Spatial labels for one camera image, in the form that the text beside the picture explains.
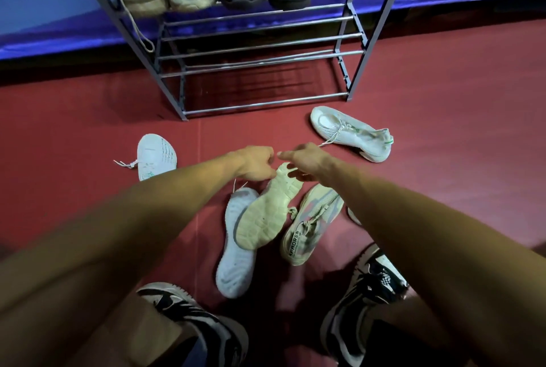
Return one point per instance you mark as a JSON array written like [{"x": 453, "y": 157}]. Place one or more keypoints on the person's left hand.
[{"x": 252, "y": 164}]

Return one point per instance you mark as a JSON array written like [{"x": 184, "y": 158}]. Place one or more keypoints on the person's right hand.
[{"x": 311, "y": 162}]

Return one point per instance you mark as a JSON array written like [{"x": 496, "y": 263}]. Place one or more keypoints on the person's right fingers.
[{"x": 290, "y": 155}]

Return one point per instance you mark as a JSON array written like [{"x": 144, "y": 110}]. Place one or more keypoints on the person's left fingers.
[{"x": 266, "y": 166}]

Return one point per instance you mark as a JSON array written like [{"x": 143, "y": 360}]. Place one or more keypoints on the cream sneaker with ridged sole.
[{"x": 264, "y": 213}]

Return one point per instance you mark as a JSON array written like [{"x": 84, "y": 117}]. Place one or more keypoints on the person's left forearm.
[{"x": 128, "y": 226}]

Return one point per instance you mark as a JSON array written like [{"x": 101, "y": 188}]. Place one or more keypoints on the person's right forearm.
[{"x": 426, "y": 243}]

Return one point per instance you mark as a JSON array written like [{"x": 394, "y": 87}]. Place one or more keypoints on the white sneaker with green trim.
[{"x": 354, "y": 132}]

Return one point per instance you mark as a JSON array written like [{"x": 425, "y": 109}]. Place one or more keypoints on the pastel pink grey sneaker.
[{"x": 309, "y": 226}]

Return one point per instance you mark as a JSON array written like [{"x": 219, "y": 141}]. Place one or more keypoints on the white shoe tip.
[{"x": 354, "y": 216}]

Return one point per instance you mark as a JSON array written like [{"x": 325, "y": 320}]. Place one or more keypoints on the white sneaker with pale sole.
[{"x": 235, "y": 260}]

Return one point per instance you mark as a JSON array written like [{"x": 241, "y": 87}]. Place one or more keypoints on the white mesh sneaker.
[{"x": 155, "y": 156}]

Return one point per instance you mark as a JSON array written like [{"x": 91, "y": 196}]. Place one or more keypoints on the grey metal shoe rack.
[{"x": 264, "y": 44}]

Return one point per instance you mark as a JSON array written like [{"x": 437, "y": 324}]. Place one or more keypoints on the person's right black white sneaker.
[{"x": 362, "y": 290}]

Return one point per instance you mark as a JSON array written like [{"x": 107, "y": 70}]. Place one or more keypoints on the person's black white sneaker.
[
  {"x": 362, "y": 290},
  {"x": 200, "y": 319}
]

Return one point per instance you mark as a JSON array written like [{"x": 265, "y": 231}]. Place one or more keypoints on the person's left black white sneaker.
[{"x": 200, "y": 319}]

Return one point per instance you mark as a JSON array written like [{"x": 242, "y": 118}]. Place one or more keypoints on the person's right leg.
[{"x": 405, "y": 315}]

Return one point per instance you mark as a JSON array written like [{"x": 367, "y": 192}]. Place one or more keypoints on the person's leg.
[
  {"x": 405, "y": 315},
  {"x": 128, "y": 337}
]

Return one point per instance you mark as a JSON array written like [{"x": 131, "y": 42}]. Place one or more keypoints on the person's left leg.
[{"x": 128, "y": 337}]

